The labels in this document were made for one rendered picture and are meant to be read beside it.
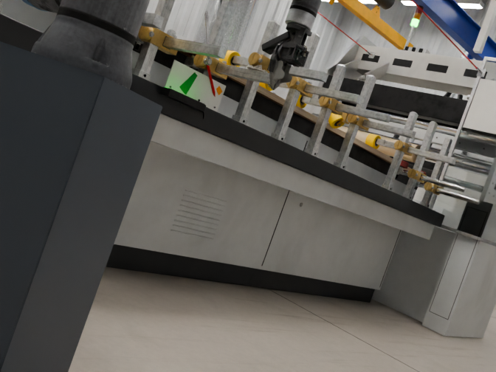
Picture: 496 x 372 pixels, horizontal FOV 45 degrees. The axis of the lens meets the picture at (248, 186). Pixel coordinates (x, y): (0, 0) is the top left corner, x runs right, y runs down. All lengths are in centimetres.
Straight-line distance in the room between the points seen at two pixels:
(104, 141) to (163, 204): 137
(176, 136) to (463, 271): 233
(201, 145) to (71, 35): 116
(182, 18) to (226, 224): 841
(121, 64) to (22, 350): 53
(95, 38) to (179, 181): 140
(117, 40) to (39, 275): 44
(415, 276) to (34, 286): 336
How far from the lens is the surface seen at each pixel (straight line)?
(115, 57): 113
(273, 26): 235
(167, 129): 210
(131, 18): 116
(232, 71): 210
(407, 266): 422
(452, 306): 395
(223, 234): 273
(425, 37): 1246
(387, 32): 739
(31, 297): 109
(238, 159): 236
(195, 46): 188
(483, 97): 412
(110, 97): 106
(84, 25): 114
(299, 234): 315
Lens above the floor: 53
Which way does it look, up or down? 1 degrees down
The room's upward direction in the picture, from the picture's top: 20 degrees clockwise
